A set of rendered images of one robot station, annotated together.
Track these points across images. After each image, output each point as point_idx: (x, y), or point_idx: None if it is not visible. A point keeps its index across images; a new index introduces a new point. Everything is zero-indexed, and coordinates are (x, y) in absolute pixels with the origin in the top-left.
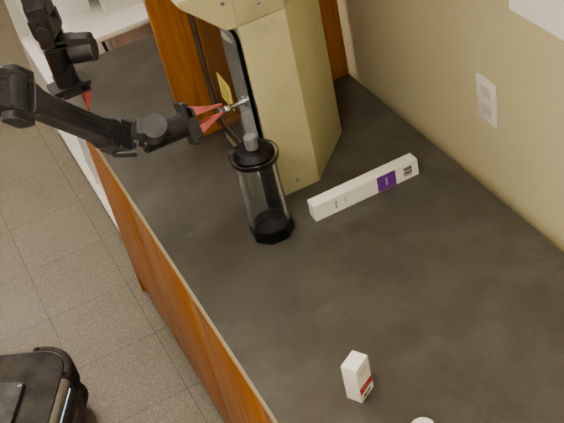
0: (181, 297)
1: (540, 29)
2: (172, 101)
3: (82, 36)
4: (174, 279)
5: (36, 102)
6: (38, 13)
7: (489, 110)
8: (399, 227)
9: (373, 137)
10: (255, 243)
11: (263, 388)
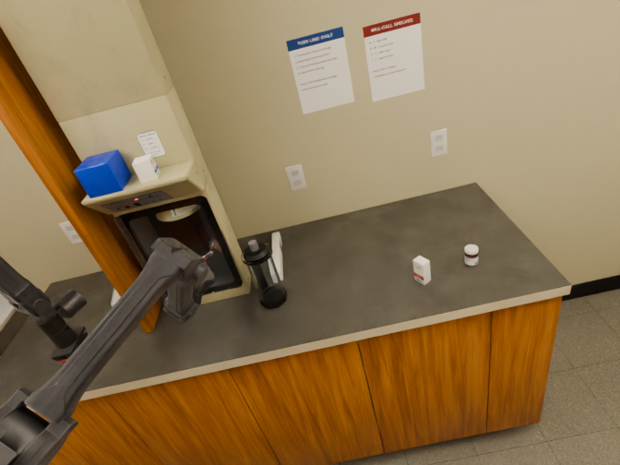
0: (225, 413)
1: (327, 110)
2: None
3: (67, 292)
4: (214, 408)
5: None
6: (29, 290)
7: (300, 180)
8: (313, 251)
9: None
10: (279, 308)
11: (400, 319)
